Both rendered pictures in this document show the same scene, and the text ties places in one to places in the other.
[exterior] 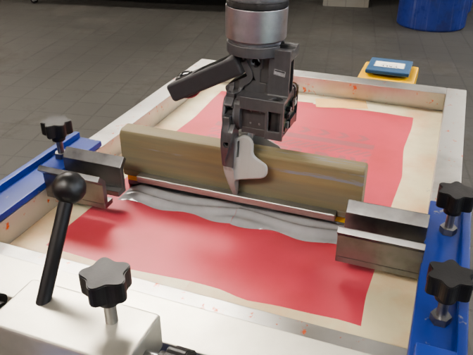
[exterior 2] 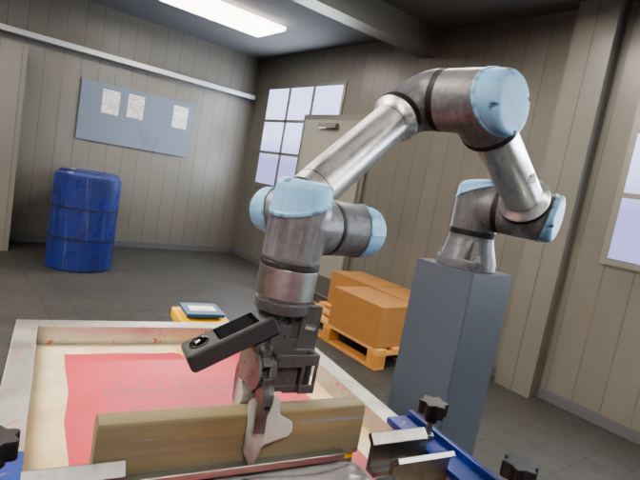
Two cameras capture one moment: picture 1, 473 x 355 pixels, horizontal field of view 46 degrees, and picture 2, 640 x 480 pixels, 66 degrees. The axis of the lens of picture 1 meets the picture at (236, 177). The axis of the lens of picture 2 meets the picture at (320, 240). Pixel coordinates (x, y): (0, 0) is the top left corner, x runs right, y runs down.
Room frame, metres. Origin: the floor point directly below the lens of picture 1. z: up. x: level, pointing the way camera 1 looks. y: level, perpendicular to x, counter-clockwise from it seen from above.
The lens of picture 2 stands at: (0.26, 0.43, 1.36)
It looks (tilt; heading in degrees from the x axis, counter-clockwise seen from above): 7 degrees down; 310
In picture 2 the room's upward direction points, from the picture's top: 10 degrees clockwise
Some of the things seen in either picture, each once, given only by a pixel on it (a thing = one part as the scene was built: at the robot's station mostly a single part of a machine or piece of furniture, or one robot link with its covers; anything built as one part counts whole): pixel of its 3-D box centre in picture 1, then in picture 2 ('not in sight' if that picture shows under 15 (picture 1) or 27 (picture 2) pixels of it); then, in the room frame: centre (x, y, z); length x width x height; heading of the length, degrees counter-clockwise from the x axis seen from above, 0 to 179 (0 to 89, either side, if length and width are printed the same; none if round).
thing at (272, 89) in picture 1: (259, 87); (279, 343); (0.68, -0.03, 1.14); 0.09 x 0.08 x 0.12; 69
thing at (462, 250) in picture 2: not in sight; (469, 248); (0.79, -0.81, 1.25); 0.15 x 0.15 x 0.10
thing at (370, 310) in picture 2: not in sight; (366, 312); (2.70, -3.29, 0.25); 1.32 x 0.90 x 0.49; 169
